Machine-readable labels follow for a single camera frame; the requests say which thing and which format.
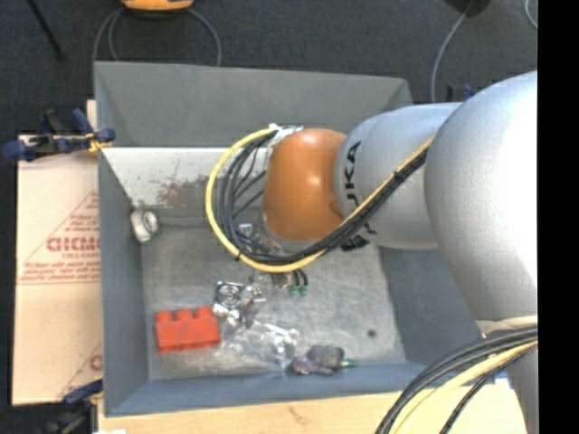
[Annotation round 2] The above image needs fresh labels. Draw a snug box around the clear plastic packet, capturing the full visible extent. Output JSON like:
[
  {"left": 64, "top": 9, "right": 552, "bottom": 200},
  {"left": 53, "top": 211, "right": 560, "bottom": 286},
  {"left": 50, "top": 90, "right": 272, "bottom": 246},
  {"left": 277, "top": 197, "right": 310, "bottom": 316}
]
[{"left": 220, "top": 320, "right": 300, "bottom": 371}]

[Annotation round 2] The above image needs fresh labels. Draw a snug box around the brown cardboard board, red print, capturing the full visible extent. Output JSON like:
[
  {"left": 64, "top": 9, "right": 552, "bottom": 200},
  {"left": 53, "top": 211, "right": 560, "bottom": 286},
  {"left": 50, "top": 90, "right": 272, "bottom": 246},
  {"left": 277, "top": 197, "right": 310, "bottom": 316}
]
[{"left": 11, "top": 132, "right": 104, "bottom": 406}]

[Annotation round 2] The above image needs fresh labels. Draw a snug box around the grey and purple toy animal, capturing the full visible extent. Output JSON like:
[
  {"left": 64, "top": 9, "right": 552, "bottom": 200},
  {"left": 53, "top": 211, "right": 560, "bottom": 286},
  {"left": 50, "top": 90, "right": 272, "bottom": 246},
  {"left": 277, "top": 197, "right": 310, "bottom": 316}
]
[{"left": 286, "top": 344, "right": 356, "bottom": 376}]

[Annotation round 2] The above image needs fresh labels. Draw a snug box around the grey metal bin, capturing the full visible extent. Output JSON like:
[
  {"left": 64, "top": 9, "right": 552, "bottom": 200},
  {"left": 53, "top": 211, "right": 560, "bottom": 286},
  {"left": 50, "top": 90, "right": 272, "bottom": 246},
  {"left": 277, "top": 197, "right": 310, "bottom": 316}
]
[{"left": 93, "top": 61, "right": 483, "bottom": 418}]

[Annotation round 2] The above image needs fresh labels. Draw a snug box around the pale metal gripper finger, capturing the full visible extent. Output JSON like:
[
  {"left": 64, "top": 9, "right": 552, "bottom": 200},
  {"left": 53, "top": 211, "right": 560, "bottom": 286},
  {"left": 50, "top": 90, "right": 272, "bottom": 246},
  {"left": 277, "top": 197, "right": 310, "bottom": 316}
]
[
  {"left": 214, "top": 279, "right": 249, "bottom": 307},
  {"left": 211, "top": 303, "right": 257, "bottom": 332}
]

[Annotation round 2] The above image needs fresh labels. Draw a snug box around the red toy brick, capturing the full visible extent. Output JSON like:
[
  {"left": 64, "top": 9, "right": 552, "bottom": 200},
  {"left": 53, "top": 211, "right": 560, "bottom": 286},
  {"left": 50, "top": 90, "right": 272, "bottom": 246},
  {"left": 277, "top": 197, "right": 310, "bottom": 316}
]
[{"left": 155, "top": 306, "right": 222, "bottom": 354}]

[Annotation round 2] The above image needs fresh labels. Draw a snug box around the white cup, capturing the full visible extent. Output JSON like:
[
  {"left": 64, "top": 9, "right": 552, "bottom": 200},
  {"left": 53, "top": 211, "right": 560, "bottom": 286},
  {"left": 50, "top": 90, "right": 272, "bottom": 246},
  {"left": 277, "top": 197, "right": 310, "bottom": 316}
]
[{"left": 130, "top": 208, "right": 160, "bottom": 244}]

